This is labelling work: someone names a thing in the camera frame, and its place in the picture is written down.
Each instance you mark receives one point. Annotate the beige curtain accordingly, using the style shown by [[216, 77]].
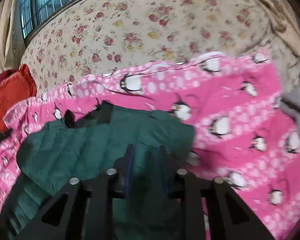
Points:
[[12, 44], [284, 23]]

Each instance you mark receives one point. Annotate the pink penguin blanket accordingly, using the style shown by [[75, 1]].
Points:
[[240, 132]]

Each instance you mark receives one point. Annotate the floral bed sheet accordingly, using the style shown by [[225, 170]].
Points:
[[99, 36]]

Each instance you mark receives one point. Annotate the red ruffled heart pillow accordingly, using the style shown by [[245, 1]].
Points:
[[15, 85]]

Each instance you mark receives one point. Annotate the beige curtain right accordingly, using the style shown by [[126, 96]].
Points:
[[284, 23]]

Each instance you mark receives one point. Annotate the dark green puffer jacket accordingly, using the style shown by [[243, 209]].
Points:
[[83, 148]]

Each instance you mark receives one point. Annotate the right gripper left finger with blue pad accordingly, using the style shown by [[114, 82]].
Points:
[[124, 167]]

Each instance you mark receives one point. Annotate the beige curtain left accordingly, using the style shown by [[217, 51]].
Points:
[[12, 44]]

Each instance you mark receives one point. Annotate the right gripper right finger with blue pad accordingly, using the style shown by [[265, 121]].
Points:
[[172, 174]]

